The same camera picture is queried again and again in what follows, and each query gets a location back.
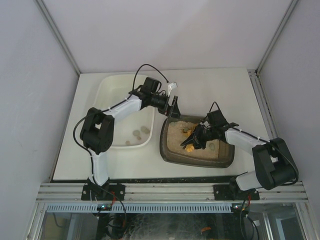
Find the left aluminium corner post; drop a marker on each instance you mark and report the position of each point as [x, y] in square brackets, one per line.
[53, 27]

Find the right aluminium corner post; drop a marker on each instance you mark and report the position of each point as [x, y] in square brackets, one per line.
[279, 30]

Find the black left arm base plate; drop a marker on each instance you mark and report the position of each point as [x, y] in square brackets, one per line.
[103, 193]

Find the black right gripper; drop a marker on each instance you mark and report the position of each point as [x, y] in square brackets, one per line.
[200, 136]

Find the aluminium mounting rail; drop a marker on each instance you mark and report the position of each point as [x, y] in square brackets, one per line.
[168, 193]

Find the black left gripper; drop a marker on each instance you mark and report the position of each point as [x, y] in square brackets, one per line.
[169, 107]

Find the dark grey litter box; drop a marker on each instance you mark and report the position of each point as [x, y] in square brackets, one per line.
[215, 153]

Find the white plastic waste tub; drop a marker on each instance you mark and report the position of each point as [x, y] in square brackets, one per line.
[128, 116]

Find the aluminium corner post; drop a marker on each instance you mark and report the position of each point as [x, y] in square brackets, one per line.
[279, 30]
[53, 27]

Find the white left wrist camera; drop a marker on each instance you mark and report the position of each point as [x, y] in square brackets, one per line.
[172, 85]

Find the grey slotted cable duct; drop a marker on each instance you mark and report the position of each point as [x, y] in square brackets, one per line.
[140, 208]

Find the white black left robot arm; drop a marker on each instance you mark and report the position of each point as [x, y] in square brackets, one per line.
[95, 132]

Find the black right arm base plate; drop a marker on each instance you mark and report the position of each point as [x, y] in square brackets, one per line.
[223, 192]

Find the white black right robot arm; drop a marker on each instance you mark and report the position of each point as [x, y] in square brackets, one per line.
[273, 163]

